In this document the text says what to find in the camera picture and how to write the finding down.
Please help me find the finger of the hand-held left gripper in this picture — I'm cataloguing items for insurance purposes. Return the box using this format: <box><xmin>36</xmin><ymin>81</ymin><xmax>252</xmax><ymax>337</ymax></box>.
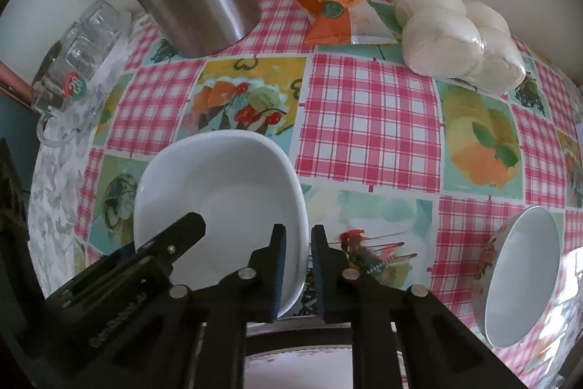
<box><xmin>109</xmin><ymin>212</ymin><xmax>207</xmax><ymax>270</ymax></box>

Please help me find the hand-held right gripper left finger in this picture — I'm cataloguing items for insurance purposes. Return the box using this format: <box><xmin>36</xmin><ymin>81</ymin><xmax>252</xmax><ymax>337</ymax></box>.
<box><xmin>91</xmin><ymin>224</ymin><xmax>287</xmax><ymax>389</ymax></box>

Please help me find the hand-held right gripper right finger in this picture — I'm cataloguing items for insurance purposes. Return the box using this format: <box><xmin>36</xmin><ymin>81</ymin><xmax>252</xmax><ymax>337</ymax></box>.
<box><xmin>312</xmin><ymin>225</ymin><xmax>540</xmax><ymax>389</ymax></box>

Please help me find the white square bowl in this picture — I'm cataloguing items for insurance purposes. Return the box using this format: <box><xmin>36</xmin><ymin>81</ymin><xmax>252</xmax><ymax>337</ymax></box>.
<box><xmin>133</xmin><ymin>131</ymin><xmax>309</xmax><ymax>319</ymax></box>

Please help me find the pink floral rimmed plate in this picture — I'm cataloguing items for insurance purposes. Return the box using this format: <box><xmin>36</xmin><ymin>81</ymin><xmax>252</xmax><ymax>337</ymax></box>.
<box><xmin>245</xmin><ymin>346</ymin><xmax>404</xmax><ymax>389</ymax></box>

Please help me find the large white floral bowl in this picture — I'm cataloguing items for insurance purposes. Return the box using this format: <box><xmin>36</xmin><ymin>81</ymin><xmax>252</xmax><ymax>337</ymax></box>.
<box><xmin>471</xmin><ymin>205</ymin><xmax>563</xmax><ymax>349</ymax></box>

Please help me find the grey floral tablecloth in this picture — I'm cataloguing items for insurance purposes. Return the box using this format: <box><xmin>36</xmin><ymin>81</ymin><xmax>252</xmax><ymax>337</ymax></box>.
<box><xmin>28</xmin><ymin>8</ymin><xmax>151</xmax><ymax>294</ymax></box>

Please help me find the pink checked fruit tablecloth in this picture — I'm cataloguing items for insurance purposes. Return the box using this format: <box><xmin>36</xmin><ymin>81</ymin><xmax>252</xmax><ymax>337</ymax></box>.
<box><xmin>75</xmin><ymin>0</ymin><xmax>583</xmax><ymax>389</ymax></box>

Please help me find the glass mug with red logo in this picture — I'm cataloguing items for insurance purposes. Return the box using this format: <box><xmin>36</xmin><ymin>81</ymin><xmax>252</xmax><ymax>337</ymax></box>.
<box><xmin>31</xmin><ymin>22</ymin><xmax>117</xmax><ymax>149</ymax></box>

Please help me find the pink wooden bar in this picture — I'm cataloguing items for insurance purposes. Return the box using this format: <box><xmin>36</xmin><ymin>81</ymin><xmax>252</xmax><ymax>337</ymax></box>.
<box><xmin>0</xmin><ymin>61</ymin><xmax>35</xmax><ymax>109</ymax></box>

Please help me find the clear glass mug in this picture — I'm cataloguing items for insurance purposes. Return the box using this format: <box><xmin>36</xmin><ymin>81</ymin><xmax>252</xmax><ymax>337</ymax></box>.
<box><xmin>79</xmin><ymin>0</ymin><xmax>134</xmax><ymax>57</ymax></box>

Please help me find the orange white snack packet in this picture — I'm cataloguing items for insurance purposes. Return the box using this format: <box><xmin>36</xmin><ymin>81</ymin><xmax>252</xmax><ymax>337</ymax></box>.
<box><xmin>291</xmin><ymin>0</ymin><xmax>399</xmax><ymax>47</ymax></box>

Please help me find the bag of white buns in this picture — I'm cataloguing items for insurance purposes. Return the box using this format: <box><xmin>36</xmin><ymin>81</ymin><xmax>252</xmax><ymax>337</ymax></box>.
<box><xmin>394</xmin><ymin>0</ymin><xmax>527</xmax><ymax>94</ymax></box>

